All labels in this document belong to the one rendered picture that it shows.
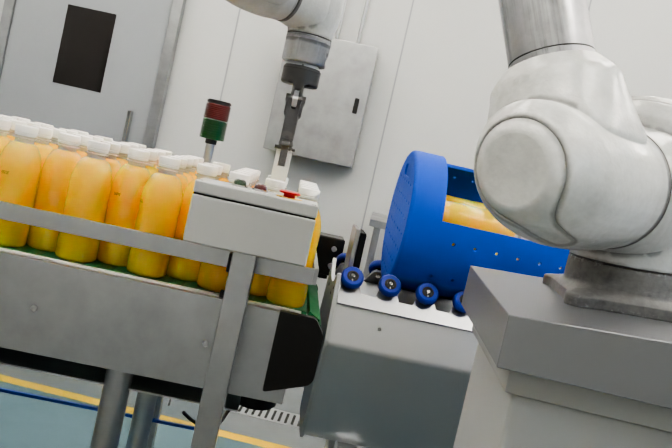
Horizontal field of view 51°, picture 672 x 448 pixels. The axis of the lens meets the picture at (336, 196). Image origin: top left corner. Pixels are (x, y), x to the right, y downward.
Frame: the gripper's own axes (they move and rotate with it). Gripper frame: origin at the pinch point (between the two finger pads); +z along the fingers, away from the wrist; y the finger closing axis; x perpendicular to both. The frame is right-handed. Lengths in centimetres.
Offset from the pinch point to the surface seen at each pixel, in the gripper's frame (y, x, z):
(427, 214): -8.8, -29.0, 2.6
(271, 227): -28.8, -1.3, 9.0
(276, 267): -15.5, -3.4, 17.3
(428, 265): -7.0, -31.8, 12.2
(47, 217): -15.5, 37.5, 17.0
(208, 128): 38.2, 20.7, -4.7
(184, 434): 134, 18, 113
